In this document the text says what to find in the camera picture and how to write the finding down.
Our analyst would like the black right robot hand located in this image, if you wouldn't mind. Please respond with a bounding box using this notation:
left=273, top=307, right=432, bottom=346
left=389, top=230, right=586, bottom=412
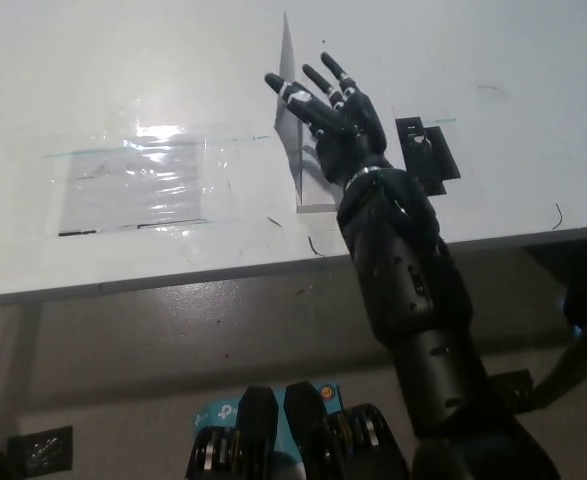
left=264, top=51, right=395, bottom=189

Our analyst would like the clear plastic film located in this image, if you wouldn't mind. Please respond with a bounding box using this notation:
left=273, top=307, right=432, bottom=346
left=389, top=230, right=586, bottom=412
left=42, top=122, right=235, bottom=239

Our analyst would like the white robot manual book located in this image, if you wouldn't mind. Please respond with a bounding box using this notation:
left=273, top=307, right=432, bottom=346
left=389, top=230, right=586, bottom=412
left=272, top=10, right=345, bottom=215

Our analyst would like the black plastic bracket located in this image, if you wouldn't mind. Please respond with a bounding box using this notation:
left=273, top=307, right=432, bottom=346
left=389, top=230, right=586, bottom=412
left=395, top=116, right=462, bottom=198

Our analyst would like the black floor tape patch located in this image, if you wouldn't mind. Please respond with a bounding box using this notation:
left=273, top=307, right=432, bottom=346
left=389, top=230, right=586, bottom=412
left=487, top=369, right=535, bottom=417
left=7, top=425, right=75, bottom=474

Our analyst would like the teal router box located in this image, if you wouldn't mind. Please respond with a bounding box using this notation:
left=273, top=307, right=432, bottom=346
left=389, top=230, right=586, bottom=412
left=192, top=381, right=344, bottom=480

